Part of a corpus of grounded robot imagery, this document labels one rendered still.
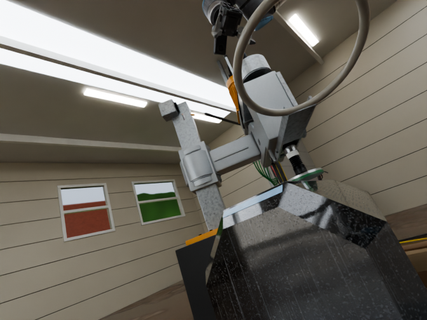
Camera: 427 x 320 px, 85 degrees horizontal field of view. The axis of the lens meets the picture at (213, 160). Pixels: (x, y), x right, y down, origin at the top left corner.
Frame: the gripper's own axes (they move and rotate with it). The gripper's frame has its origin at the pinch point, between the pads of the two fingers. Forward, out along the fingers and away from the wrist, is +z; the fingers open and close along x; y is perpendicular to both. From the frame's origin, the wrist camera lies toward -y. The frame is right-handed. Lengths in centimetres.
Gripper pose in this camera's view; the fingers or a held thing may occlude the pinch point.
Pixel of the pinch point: (235, 42)
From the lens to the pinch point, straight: 88.2
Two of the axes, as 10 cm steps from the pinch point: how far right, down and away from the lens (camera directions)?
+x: 9.4, -0.1, 3.3
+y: 2.3, -7.0, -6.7
